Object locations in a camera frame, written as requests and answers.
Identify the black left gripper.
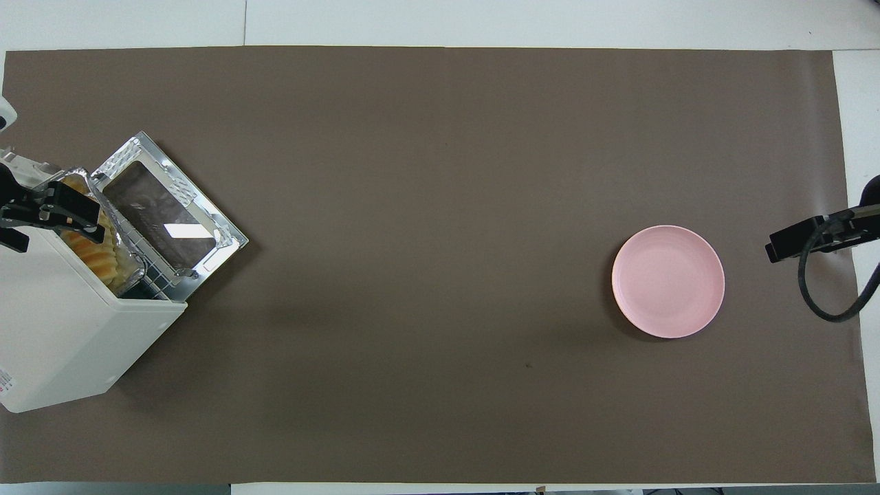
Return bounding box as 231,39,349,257
0,167,108,252

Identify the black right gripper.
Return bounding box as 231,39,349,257
765,203,880,264

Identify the sliced yellow bread loaf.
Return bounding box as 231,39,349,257
60,175,135,287

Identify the aluminium foil tray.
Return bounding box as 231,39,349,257
48,167,149,298

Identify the cream toaster oven body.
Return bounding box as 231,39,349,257
0,165,188,414

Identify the glass oven door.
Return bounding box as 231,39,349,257
89,131,250,303

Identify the pink round plate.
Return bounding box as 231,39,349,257
611,225,725,339

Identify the brown table mat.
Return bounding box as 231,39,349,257
0,45,869,485

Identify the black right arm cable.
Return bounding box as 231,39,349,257
797,217,880,322

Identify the metal oven wire rack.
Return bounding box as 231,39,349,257
120,258,190,302

